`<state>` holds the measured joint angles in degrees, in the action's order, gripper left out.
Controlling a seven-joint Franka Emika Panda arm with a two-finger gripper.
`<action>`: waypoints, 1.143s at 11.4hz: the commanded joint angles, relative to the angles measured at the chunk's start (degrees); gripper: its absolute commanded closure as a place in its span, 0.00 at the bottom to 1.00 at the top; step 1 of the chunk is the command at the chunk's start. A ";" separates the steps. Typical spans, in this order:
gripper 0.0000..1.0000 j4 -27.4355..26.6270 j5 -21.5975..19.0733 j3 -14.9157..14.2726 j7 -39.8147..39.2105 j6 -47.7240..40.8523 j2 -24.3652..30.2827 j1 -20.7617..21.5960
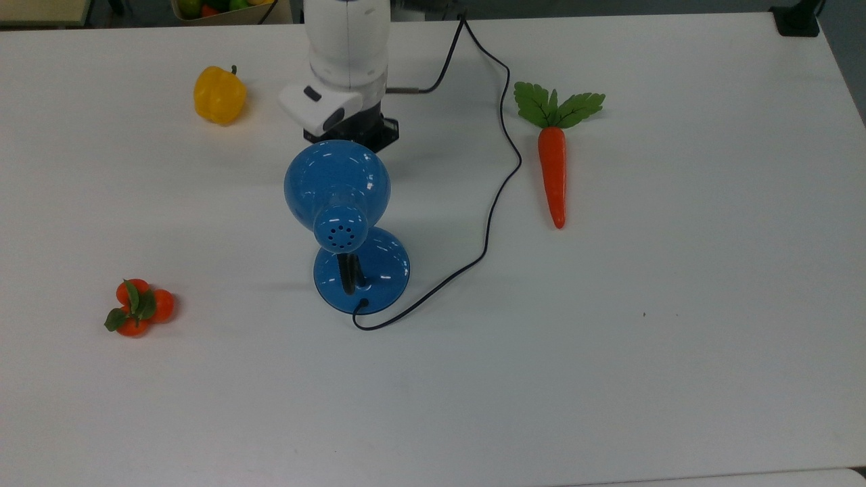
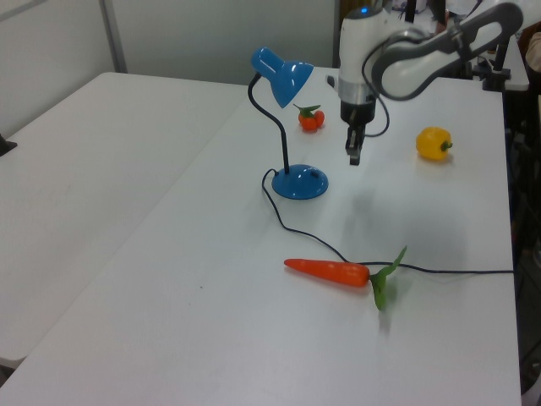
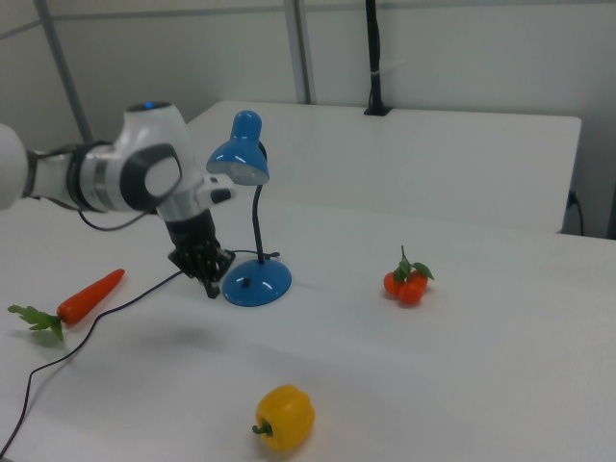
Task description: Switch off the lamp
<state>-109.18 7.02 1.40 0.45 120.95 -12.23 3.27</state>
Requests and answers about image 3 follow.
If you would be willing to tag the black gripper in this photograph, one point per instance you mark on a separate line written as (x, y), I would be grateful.
(195, 240)

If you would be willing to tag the blue desk lamp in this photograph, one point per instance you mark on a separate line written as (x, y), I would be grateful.
(255, 285)

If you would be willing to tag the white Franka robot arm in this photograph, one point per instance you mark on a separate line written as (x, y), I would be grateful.
(144, 130)

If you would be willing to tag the orange toy carrot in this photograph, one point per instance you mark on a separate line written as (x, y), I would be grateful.
(91, 293)

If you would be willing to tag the yellow toy bell pepper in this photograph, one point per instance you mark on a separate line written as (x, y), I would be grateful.
(286, 416)

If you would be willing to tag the orange toy tangerine cluster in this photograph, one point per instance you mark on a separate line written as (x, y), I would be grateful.
(410, 291)

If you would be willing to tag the white side table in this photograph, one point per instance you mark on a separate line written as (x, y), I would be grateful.
(433, 159)

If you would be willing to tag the black pole with clamp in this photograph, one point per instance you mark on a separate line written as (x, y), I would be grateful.
(374, 58)

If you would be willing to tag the grey partition post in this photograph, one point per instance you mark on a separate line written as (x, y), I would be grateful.
(65, 72)
(302, 48)

